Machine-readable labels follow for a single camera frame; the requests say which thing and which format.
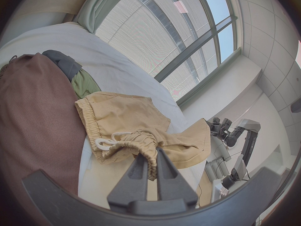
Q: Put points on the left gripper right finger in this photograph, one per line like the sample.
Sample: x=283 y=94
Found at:
x=181 y=192

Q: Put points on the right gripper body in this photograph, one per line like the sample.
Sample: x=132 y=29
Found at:
x=216 y=130

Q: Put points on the tan shorts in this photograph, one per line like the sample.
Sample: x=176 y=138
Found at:
x=122 y=114

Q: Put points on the white garment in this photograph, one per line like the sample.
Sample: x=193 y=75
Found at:
x=86 y=159

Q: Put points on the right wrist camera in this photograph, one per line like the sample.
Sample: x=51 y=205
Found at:
x=216 y=120

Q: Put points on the grey small table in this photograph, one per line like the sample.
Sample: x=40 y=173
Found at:
x=223 y=152

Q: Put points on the black garment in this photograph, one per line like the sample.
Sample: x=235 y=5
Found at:
x=63 y=62

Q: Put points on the brown garment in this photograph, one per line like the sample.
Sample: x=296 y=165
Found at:
x=35 y=114

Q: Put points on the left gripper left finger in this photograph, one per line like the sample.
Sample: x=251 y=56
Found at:
x=127 y=192

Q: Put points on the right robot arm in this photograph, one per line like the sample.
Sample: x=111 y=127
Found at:
x=249 y=125

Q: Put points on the bed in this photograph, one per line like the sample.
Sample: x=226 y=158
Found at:
x=112 y=62

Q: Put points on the grey-green curtain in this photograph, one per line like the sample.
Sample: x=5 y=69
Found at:
x=94 y=10

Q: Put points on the green garment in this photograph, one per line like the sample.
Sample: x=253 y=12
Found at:
x=83 y=83

